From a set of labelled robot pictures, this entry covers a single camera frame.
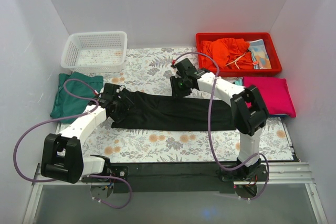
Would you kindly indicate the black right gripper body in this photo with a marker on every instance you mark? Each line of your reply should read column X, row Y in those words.
column 177, row 89

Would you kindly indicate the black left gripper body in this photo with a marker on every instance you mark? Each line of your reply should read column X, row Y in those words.
column 118, row 107

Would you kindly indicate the black t shirt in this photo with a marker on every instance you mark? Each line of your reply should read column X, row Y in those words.
column 164, row 113

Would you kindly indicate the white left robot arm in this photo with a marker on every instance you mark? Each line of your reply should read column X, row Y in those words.
column 62, row 157

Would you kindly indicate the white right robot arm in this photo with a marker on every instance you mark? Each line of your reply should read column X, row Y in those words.
column 248, row 108

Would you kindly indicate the floral patterned table mat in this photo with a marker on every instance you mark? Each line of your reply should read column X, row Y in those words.
column 148, row 70

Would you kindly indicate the orange crumpled shirt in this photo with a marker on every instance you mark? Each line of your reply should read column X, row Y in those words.
column 229, row 53

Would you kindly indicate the white plastic basket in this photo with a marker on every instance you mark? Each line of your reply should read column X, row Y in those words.
column 95, row 52

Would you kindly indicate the teal green folded shirt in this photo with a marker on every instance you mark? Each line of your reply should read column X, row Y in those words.
column 66, row 105

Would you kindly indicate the turquoise folded shirt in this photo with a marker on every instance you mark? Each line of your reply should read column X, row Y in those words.
column 239, row 82

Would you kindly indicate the patterned pastel cloth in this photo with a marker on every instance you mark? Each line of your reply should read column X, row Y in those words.
column 259, row 54

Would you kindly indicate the navy blue folded shirt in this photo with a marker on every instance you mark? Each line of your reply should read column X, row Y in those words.
column 277, row 115

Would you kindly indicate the magenta folded shirt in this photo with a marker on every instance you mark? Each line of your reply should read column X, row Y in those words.
column 275, row 94

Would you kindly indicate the aluminium mounting rail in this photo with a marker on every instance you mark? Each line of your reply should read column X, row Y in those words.
column 182, row 193

